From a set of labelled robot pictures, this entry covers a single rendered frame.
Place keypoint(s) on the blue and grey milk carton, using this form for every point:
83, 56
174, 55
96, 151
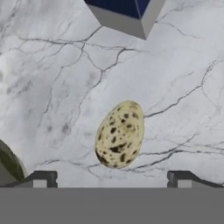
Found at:
128, 15

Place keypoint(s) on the speckled cream egg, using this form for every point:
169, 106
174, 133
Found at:
120, 135

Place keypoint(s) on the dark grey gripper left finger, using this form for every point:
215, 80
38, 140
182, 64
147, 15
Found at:
43, 176

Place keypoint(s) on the grey-green bowl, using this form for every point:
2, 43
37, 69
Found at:
10, 163

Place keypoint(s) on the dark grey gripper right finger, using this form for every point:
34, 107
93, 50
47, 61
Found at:
180, 176

